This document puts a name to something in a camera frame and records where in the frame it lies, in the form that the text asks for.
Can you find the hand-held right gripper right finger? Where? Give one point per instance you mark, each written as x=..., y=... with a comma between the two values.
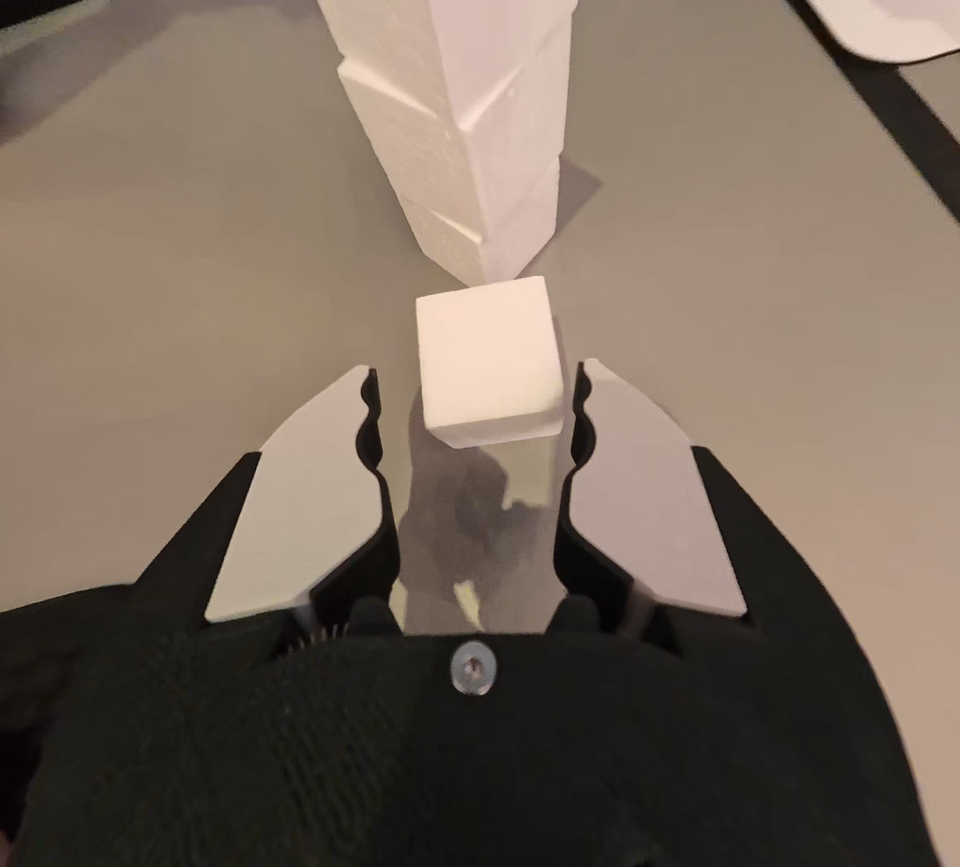
x=652, y=507

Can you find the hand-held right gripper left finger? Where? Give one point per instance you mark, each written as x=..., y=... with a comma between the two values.
x=300, y=507

